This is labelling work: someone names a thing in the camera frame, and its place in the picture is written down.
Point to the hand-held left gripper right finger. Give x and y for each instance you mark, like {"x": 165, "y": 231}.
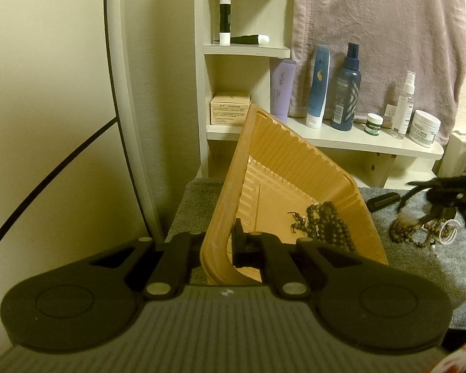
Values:
{"x": 240, "y": 243}

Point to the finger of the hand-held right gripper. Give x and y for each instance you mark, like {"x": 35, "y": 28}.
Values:
{"x": 431, "y": 213}
{"x": 435, "y": 182}

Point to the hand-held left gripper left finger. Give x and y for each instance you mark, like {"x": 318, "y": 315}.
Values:
{"x": 194, "y": 243}

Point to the orange ribbed plastic tray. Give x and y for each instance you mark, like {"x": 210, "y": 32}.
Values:
{"x": 287, "y": 163}

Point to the white padded object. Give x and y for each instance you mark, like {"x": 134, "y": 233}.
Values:
{"x": 456, "y": 155}

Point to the black cylindrical case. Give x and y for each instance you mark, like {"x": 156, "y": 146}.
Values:
{"x": 382, "y": 202}

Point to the white cream jar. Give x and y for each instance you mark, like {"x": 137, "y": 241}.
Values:
{"x": 424, "y": 128}

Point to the grey towel mat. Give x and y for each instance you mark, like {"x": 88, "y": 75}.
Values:
{"x": 431, "y": 276}

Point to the clear spray bottle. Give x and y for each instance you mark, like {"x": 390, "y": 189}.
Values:
{"x": 404, "y": 108}

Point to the small pink bottle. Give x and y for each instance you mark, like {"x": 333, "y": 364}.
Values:
{"x": 390, "y": 114}

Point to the small green jar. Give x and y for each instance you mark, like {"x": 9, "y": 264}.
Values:
{"x": 374, "y": 124}

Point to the white wooden shelf unit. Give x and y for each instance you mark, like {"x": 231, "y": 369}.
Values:
{"x": 334, "y": 138}

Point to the dark blue spray bottle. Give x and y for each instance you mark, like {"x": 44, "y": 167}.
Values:
{"x": 345, "y": 93}

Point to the beige cardboard box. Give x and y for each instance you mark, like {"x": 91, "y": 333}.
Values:
{"x": 229, "y": 110}

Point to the red and white packet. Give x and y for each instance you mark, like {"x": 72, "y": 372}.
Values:
{"x": 464, "y": 361}

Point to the blue and white cosmetic tube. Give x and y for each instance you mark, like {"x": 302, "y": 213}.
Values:
{"x": 318, "y": 85}

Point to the purple cosmetic tube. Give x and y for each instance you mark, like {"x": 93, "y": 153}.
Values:
{"x": 281, "y": 89}

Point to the pink hanging towel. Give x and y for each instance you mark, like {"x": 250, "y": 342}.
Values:
{"x": 380, "y": 27}

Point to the white curved panel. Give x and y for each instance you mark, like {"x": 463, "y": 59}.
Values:
{"x": 128, "y": 85}

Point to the black tube with white cap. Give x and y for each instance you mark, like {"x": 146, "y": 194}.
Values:
{"x": 225, "y": 19}
{"x": 248, "y": 39}

